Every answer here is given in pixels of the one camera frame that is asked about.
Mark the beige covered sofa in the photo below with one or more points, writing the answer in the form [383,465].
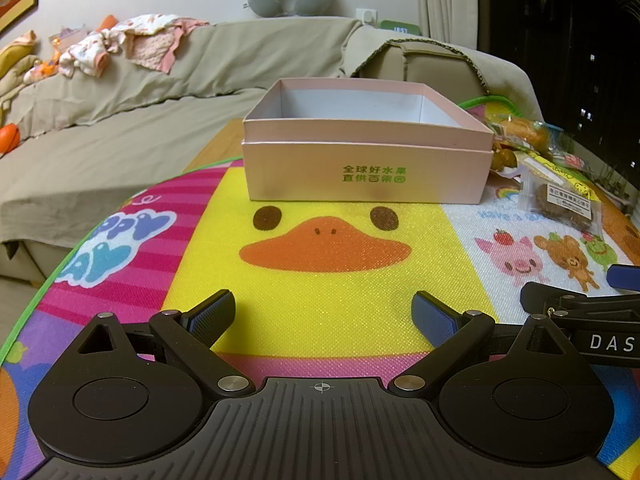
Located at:
[87,144]

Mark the white wall socket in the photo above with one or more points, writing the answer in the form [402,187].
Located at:
[367,16]

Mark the green digital clock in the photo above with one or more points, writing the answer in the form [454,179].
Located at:
[402,27]

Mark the colourful cartoon play mat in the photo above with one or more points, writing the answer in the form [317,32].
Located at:
[321,289]

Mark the wooden side table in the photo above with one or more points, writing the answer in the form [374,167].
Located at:
[226,144]

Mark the brown cake packet white label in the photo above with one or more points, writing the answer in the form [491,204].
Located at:
[557,199]

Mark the yellow stuffed toy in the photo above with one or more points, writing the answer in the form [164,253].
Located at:
[17,58]

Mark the round bun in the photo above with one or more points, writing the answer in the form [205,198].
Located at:
[522,131]

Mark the cream curtain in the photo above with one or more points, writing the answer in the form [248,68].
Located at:
[450,21]

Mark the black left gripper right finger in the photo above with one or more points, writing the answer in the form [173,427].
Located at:
[458,340]

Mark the potted plant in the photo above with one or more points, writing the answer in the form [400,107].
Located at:
[613,184]

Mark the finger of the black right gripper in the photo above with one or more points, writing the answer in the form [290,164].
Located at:
[540,298]
[624,277]

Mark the pink baby clothes pile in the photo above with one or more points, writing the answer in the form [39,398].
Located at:
[147,40]

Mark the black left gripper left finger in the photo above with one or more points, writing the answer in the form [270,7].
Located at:
[188,338]

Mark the orange ball toy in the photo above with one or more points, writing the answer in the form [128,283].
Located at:
[10,138]

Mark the pink cardboard box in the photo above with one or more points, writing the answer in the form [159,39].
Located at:
[363,140]

